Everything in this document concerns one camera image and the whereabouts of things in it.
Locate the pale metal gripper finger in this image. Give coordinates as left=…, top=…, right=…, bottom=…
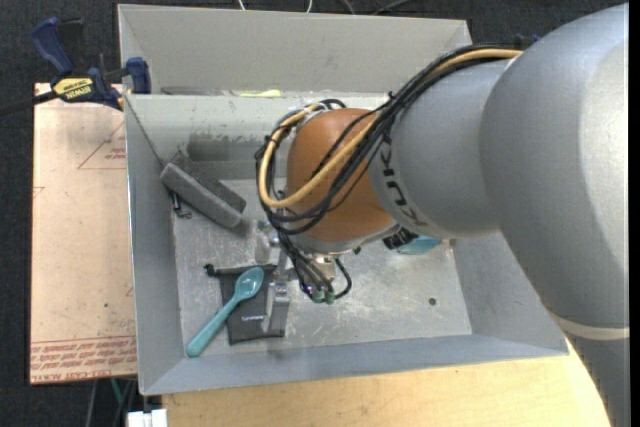
left=254, top=220, right=281, bottom=267
left=264, top=281, right=292, bottom=338

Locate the teal plastic spoon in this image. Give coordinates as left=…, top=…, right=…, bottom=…
left=185, top=266, right=266, bottom=359

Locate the grey metal bin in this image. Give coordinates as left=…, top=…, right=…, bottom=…
left=117, top=3, right=571, bottom=397

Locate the grey flat block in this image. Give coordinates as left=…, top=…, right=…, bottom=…
left=159, top=162, right=248, bottom=230

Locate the small black metal clip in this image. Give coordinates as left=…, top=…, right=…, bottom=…
left=171, top=192, right=194, bottom=220

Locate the light blue block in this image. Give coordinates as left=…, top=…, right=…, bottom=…
left=399, top=236, right=444, bottom=257

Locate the brown cardboard board, red print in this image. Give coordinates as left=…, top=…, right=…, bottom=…
left=28, top=82, right=139, bottom=386

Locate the black cylinder on white bracket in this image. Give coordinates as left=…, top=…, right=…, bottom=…
left=382, top=225, right=416, bottom=251

